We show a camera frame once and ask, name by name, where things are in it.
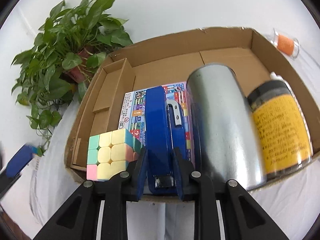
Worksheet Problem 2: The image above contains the shallow cardboard tray box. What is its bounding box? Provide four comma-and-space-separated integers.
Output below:
65, 27, 319, 183

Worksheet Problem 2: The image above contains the orange label clear jar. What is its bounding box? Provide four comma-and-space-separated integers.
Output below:
271, 28, 300, 59

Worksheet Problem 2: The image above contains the blue stapler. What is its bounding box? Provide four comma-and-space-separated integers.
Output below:
145, 86, 191, 196

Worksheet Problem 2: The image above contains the silver metal tin can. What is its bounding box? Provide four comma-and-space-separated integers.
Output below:
187, 63, 267, 191

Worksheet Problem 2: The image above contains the colourful board game box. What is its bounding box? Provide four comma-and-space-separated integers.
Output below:
118, 82, 195, 164

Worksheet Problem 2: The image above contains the small blue white box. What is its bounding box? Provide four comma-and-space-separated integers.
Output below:
32, 146, 46, 157

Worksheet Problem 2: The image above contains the white spray bottle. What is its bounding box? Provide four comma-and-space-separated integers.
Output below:
270, 72, 291, 90

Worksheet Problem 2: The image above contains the yellow label glass jar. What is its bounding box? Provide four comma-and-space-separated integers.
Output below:
247, 80, 313, 180

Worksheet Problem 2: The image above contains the pastel rubiks cube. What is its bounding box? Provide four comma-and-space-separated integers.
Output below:
86, 128, 143, 181

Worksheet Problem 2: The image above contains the green potted plant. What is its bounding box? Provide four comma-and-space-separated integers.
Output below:
12, 0, 132, 150

